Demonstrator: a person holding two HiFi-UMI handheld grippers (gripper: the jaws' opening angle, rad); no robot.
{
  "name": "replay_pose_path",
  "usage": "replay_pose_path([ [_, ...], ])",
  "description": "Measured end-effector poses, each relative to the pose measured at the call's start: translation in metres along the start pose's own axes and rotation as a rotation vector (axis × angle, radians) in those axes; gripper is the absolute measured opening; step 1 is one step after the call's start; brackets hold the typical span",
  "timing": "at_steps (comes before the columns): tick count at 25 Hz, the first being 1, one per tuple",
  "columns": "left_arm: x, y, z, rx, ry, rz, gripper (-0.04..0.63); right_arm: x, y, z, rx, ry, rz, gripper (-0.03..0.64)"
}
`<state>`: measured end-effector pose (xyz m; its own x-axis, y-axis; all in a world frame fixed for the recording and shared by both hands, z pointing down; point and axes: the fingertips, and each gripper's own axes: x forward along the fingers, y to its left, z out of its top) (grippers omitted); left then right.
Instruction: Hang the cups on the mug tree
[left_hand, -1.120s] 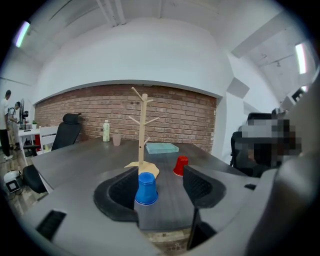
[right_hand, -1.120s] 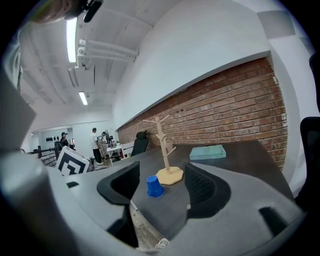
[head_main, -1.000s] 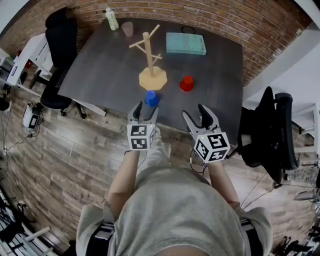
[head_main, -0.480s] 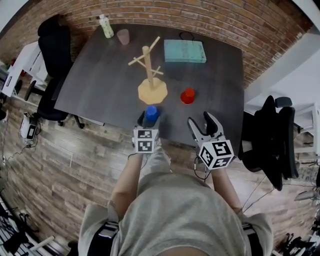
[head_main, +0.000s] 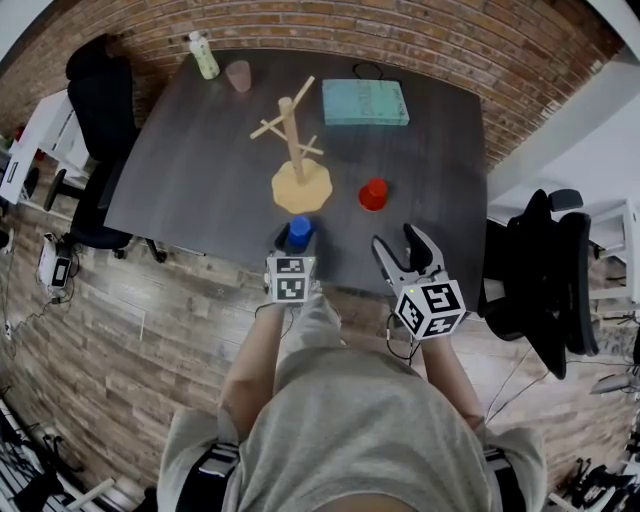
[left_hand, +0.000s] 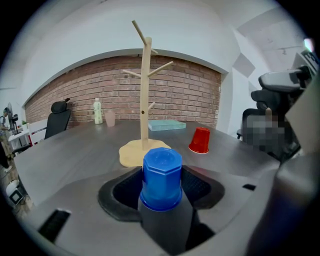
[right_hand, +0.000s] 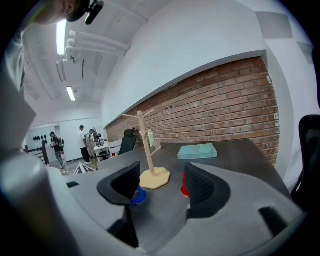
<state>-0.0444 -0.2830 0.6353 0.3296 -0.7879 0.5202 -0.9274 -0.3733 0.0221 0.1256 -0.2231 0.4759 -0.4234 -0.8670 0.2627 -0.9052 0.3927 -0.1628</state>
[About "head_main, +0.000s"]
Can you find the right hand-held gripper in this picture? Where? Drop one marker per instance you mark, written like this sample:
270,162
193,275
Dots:
430,310

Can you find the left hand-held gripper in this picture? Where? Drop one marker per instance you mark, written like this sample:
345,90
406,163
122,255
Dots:
292,287

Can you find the blue plastic cup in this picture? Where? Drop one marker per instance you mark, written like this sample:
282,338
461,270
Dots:
300,230

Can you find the wooden mug tree stand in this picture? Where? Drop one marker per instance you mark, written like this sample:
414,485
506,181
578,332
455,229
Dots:
300,192

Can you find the red plastic cup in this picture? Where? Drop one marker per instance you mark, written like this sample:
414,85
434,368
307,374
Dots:
373,196

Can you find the pink translucent cup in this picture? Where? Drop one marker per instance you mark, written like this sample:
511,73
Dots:
239,76

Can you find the person's right forearm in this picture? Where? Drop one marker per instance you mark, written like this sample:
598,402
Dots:
447,380

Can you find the person's left forearm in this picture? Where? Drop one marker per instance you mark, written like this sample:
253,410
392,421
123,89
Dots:
252,370

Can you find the person's grey trouser leg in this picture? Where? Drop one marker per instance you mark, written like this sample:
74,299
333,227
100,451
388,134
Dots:
312,330

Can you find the black office chair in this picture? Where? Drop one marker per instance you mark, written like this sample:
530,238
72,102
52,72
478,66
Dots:
540,280
100,125

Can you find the teal rectangular box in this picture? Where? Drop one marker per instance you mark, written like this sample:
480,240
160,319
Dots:
365,102

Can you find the person's grey shirt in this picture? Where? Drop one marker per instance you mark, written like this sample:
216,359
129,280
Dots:
350,440

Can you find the pale green drink bottle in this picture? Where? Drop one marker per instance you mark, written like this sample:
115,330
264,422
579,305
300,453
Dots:
204,55

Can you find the white side table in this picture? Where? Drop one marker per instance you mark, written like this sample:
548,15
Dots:
45,140

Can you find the black equipment pile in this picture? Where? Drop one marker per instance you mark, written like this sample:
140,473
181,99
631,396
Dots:
25,465

